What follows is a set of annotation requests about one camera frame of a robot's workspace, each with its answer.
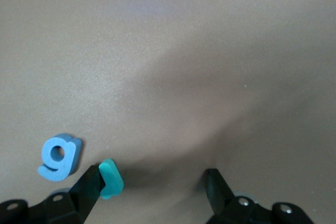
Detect teal foam letter r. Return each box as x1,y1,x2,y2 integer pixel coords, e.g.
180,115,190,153
98,158,124,200

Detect blue foam letter g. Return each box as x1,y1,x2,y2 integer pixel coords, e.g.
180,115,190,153
37,133,82,182

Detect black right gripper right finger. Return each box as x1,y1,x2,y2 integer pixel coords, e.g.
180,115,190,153
205,168,274,224

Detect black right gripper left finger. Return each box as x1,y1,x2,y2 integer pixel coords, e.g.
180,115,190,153
28,164,106,224

